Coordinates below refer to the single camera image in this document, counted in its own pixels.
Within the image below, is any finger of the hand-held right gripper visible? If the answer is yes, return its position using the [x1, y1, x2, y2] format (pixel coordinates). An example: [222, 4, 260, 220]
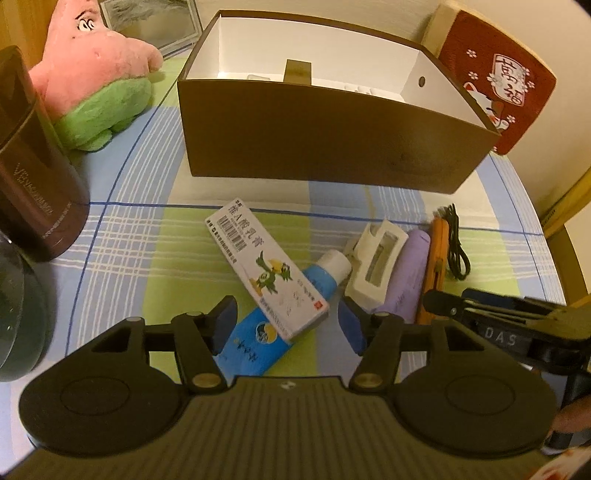
[422, 289, 550, 326]
[462, 287, 568, 311]

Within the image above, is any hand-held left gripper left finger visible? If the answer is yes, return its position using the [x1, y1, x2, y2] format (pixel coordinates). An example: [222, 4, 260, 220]
[92, 294, 239, 398]

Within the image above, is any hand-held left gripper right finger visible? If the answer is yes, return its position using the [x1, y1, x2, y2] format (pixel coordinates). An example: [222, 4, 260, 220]
[337, 298, 490, 400]

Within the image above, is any white plastic holder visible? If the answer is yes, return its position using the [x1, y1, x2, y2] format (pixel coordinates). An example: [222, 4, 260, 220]
[344, 220, 410, 311]

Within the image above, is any orange utility knife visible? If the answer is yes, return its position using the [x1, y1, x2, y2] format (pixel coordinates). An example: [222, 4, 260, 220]
[416, 211, 450, 324]

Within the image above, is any black cable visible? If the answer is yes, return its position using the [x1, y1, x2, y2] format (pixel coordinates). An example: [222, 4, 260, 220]
[434, 203, 472, 281]

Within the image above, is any purple cream tube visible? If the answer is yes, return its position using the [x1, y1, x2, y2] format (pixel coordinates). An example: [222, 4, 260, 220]
[379, 229, 432, 324]

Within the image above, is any blue toothpaste tube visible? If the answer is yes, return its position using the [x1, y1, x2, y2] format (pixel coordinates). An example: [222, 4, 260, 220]
[217, 249, 354, 379]

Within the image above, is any white ointment carton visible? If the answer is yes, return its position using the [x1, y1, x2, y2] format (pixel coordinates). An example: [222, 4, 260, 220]
[204, 199, 331, 343]

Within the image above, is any brown cardboard storage box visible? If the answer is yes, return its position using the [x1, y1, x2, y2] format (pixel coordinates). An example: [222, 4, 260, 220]
[178, 10, 504, 195]

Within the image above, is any gold cardboard box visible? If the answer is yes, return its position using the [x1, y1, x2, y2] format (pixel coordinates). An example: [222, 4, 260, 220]
[283, 59, 314, 86]

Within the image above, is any person's right hand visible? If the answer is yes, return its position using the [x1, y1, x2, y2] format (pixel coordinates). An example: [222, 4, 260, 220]
[551, 394, 591, 435]

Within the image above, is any checkered tablecloth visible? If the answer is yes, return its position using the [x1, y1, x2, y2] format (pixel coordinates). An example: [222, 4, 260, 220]
[0, 46, 568, 416]

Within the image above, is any red cat chair cover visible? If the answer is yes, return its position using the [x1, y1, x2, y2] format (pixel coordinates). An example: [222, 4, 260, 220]
[436, 11, 558, 156]

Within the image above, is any dark glass jar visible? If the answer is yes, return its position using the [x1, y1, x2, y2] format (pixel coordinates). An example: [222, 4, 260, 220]
[0, 231, 51, 382]

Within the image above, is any brown metal thermos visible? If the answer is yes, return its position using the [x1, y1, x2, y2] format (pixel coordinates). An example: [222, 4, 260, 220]
[0, 46, 90, 263]

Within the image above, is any cream wooden chair back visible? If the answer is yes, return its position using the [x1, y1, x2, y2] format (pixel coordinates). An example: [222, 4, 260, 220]
[422, 2, 462, 47]

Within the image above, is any pink starfish plush toy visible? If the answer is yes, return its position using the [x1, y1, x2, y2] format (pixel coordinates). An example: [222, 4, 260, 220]
[28, 0, 164, 152]

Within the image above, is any wooden door panel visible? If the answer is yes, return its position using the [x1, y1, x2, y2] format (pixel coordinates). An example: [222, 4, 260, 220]
[0, 0, 61, 49]

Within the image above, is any grey picture frame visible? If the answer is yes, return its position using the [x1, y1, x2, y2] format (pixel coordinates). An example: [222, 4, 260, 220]
[99, 0, 202, 49]

